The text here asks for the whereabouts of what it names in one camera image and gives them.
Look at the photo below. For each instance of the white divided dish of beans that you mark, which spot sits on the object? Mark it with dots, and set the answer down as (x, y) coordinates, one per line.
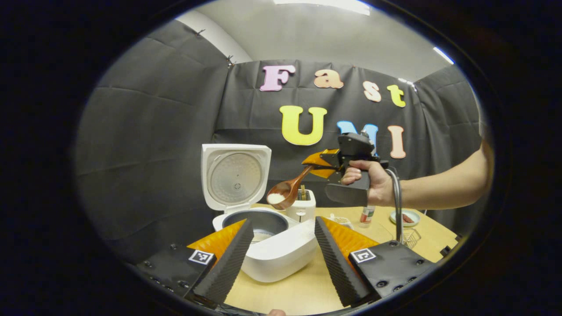
(340, 220)

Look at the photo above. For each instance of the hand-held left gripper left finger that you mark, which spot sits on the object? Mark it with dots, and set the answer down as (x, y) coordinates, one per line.
(228, 267)

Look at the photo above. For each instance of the large ceiling light panel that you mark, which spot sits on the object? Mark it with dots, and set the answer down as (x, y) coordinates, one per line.
(325, 5)

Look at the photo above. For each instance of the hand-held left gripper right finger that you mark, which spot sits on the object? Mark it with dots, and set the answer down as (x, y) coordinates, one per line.
(336, 263)

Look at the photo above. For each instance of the clear plastic bottle red label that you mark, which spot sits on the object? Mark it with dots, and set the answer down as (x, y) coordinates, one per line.
(367, 216)

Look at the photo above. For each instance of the white toaster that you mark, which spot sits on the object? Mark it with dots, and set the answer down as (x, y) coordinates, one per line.
(303, 210)

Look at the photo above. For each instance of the brown wooden spoon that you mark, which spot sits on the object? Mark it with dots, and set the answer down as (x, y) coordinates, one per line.
(285, 193)

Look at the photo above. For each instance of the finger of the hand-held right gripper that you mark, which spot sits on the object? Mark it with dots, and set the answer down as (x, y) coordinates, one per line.
(327, 172)
(320, 158)

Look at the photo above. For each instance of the small ceiling light panel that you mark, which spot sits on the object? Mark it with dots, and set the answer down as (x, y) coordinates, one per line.
(443, 55)

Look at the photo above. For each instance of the brown toast slice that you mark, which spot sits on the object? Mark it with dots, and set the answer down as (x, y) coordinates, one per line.
(302, 193)

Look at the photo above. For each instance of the white rice cooker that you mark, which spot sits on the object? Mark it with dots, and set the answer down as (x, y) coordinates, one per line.
(281, 254)

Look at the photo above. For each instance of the pale green plate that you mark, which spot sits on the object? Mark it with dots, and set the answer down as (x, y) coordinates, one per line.
(397, 218)

